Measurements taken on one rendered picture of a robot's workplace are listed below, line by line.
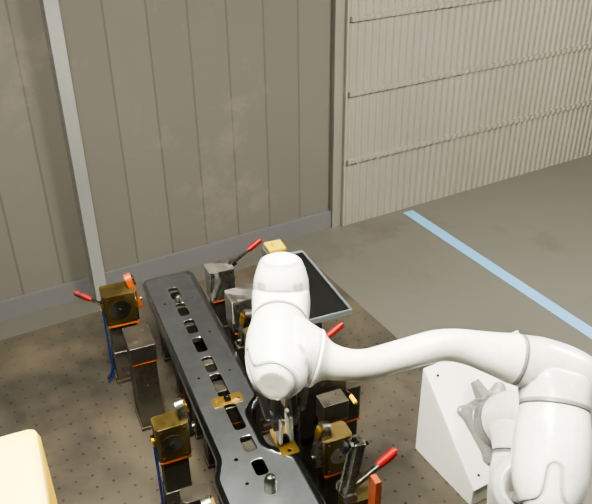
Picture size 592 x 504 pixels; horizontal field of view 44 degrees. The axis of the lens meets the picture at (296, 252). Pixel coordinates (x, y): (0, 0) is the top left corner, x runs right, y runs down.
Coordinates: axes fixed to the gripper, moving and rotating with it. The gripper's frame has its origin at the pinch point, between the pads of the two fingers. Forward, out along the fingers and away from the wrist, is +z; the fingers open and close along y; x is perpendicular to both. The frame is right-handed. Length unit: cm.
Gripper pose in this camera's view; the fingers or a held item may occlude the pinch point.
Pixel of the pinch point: (284, 426)
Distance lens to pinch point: 159.3
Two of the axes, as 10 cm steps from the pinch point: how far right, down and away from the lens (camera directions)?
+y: 9.2, -2.0, 3.3
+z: 0.1, 8.6, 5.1
